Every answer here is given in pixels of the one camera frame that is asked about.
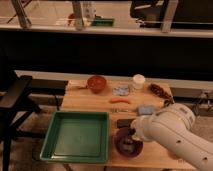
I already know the blue sponge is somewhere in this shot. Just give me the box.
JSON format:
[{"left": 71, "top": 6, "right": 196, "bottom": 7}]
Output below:
[{"left": 138, "top": 105, "right": 156, "bottom": 115}]

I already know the metal fork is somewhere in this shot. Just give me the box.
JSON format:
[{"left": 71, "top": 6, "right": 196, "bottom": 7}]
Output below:
[{"left": 110, "top": 108, "right": 130, "bottom": 113}]

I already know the brown pine cone object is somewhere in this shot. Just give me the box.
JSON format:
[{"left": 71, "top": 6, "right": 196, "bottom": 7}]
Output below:
[{"left": 149, "top": 83, "right": 172, "bottom": 100}]

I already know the crumpled blue-grey cloth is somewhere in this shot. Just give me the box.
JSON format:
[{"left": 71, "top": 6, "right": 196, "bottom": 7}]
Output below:
[{"left": 113, "top": 85, "right": 130, "bottom": 96}]

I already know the red bowl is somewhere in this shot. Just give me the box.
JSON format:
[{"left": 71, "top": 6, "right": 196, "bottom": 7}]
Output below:
[{"left": 87, "top": 75, "right": 107, "bottom": 93}]

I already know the green plastic tray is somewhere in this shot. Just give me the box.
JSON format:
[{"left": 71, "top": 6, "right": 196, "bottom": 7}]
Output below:
[{"left": 40, "top": 111, "right": 109, "bottom": 164}]

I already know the black rectangular block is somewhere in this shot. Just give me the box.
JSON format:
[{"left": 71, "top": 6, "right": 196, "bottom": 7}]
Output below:
[{"left": 117, "top": 119, "right": 132, "bottom": 128}]

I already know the white plastic cup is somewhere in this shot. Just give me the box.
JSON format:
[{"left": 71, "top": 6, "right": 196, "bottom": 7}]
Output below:
[{"left": 132, "top": 74, "right": 145, "bottom": 90}]

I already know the orange carrot toy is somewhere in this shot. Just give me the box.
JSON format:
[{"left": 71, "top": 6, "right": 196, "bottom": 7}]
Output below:
[{"left": 109, "top": 98, "right": 131, "bottom": 104}]

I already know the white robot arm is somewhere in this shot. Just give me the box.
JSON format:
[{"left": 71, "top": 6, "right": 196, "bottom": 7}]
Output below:
[{"left": 131, "top": 103, "right": 213, "bottom": 171}]

